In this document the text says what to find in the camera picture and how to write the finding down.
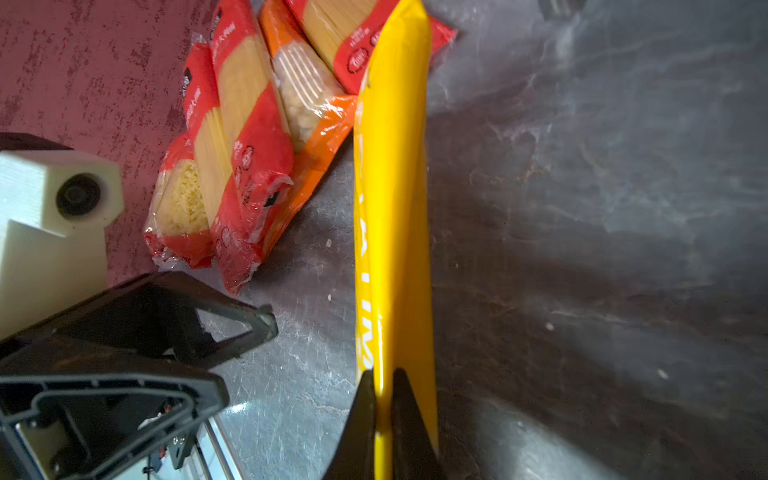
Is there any orange pasta bag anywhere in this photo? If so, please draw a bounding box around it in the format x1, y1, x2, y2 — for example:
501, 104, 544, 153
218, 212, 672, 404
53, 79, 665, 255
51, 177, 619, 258
259, 1, 357, 254

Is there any small red macaroni bag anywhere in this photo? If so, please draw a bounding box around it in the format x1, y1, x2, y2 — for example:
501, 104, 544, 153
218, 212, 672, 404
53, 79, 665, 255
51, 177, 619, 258
144, 134, 214, 270

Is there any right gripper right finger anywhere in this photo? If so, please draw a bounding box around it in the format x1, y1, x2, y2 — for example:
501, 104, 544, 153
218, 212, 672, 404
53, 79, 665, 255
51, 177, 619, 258
391, 368, 446, 480

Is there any red spaghetti bag front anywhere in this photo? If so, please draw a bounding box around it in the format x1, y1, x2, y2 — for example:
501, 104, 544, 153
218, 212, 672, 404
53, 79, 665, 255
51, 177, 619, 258
183, 43, 240, 268

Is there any red spaghetti bag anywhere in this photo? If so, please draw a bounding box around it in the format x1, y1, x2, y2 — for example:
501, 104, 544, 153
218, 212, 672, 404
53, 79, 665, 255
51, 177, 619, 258
211, 1, 294, 294
286, 1, 457, 94
183, 43, 240, 268

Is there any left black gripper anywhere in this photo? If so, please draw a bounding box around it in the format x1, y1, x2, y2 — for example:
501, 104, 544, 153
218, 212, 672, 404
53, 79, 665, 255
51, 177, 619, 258
1, 272, 278, 479

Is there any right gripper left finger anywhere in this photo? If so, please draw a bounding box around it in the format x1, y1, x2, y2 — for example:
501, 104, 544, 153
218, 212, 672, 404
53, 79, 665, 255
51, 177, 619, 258
323, 370, 377, 480

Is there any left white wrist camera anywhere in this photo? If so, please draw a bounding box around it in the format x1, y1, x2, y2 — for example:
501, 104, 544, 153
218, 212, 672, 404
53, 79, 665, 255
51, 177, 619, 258
1, 150, 124, 338

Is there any red spaghetti bag rear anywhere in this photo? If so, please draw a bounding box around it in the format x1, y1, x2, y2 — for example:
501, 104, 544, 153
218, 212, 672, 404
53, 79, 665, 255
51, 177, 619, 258
286, 1, 457, 94

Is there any red spaghetti bag middle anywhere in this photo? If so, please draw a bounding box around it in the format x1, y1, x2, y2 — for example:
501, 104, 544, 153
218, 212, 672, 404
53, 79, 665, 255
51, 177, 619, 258
211, 1, 294, 294

